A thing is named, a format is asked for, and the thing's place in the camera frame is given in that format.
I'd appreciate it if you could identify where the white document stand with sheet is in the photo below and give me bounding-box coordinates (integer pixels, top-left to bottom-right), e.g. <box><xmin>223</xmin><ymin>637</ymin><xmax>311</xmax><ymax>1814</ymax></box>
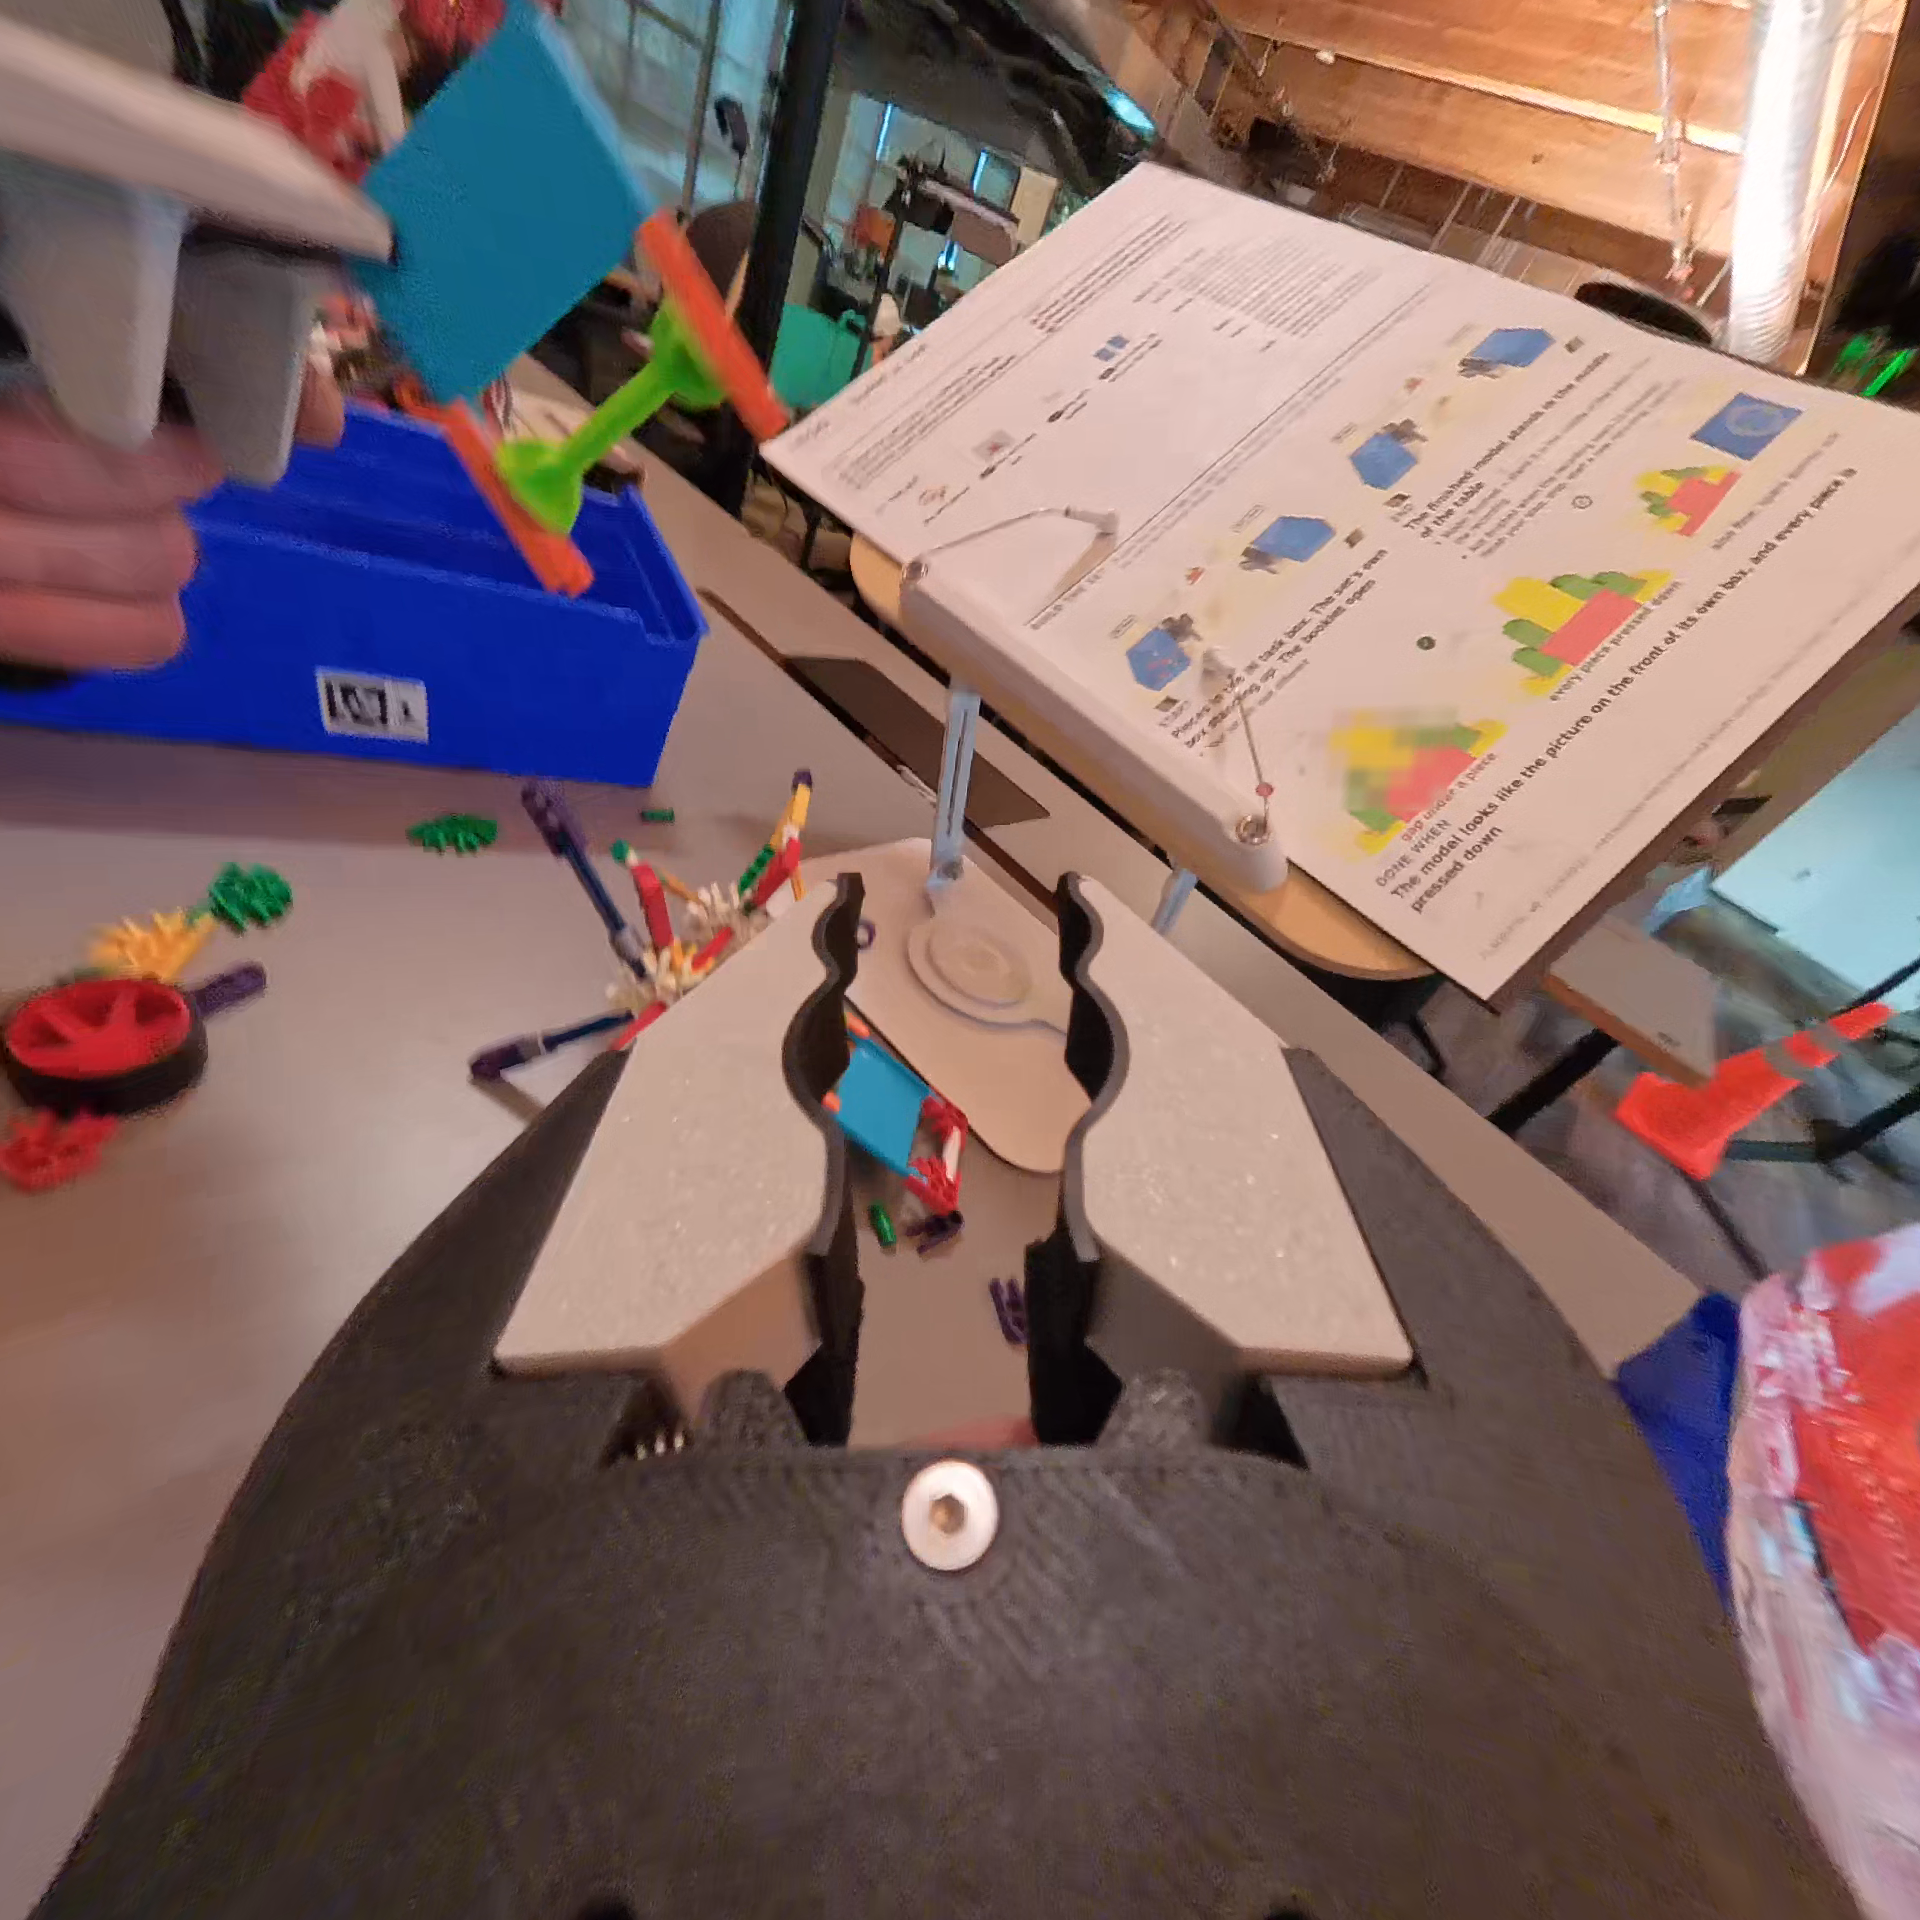
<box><xmin>762</xmin><ymin>163</ymin><xmax>1920</xmax><ymax>1004</ymax></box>

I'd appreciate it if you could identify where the silver duct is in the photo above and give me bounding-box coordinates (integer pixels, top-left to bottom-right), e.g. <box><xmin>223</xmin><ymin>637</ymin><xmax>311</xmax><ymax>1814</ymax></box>
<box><xmin>1721</xmin><ymin>0</ymin><xmax>1879</xmax><ymax>367</ymax></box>

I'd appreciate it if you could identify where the person's left hand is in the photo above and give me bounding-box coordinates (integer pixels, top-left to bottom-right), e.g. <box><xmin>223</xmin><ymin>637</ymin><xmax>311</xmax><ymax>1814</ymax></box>
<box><xmin>0</xmin><ymin>402</ymin><xmax>223</xmax><ymax>679</ymax></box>

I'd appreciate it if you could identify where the red toy connector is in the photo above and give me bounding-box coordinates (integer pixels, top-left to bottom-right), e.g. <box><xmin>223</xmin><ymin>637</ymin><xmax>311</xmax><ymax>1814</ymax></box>
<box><xmin>0</xmin><ymin>1111</ymin><xmax>120</xmax><ymax>1197</ymax></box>

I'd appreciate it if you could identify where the red clear plastic bag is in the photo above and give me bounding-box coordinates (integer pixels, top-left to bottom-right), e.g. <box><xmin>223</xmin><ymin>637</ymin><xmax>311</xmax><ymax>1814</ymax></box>
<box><xmin>1724</xmin><ymin>1222</ymin><xmax>1920</xmax><ymax>1920</ymax></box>

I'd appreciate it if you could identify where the colourful toy wheel model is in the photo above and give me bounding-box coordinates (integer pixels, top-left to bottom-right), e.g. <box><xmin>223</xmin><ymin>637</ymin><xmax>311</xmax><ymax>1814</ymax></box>
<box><xmin>467</xmin><ymin>772</ymin><xmax>974</xmax><ymax>1220</ymax></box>

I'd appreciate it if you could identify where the orange traffic cone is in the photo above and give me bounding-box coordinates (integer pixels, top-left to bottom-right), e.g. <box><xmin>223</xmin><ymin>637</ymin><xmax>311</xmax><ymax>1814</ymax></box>
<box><xmin>1612</xmin><ymin>1000</ymin><xmax>1895</xmax><ymax>1182</ymax></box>

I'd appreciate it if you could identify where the blue plastic bin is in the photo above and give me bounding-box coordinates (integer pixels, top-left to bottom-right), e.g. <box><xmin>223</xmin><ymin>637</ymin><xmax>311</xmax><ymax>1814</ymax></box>
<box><xmin>0</xmin><ymin>397</ymin><xmax>709</xmax><ymax>793</ymax></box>

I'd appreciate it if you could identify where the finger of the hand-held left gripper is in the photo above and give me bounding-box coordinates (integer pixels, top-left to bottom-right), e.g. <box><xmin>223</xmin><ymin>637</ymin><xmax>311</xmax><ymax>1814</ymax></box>
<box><xmin>162</xmin><ymin>228</ymin><xmax>332</xmax><ymax>487</ymax></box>
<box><xmin>0</xmin><ymin>18</ymin><xmax>396</xmax><ymax>452</ymax></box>

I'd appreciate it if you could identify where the blue panel toy seat assembly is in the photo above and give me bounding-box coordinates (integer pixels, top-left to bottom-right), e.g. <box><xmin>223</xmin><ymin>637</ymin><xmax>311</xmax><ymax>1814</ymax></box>
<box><xmin>240</xmin><ymin>0</ymin><xmax>792</xmax><ymax>598</ymax></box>

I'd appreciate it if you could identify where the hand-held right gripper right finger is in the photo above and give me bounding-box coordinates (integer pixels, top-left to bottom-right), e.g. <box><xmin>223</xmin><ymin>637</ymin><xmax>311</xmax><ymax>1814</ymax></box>
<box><xmin>1026</xmin><ymin>875</ymin><xmax>1415</xmax><ymax>1386</ymax></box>

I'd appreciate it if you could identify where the yellow toy connector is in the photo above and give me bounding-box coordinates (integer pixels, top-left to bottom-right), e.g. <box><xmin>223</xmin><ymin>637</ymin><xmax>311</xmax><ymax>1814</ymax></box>
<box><xmin>89</xmin><ymin>906</ymin><xmax>221</xmax><ymax>986</ymax></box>

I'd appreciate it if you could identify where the red wheel black tyre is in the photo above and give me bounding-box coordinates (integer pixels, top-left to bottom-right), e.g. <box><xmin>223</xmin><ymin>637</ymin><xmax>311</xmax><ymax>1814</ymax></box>
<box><xmin>0</xmin><ymin>977</ymin><xmax>209</xmax><ymax>1122</ymax></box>

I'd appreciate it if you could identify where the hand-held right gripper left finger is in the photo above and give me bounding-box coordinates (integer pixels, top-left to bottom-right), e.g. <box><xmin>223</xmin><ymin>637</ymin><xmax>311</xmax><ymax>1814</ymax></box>
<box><xmin>492</xmin><ymin>873</ymin><xmax>872</xmax><ymax>1390</ymax></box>

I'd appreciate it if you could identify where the black pole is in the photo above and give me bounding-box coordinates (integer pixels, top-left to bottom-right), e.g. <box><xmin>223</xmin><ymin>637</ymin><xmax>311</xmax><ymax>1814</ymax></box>
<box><xmin>731</xmin><ymin>0</ymin><xmax>845</xmax><ymax>516</ymax></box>

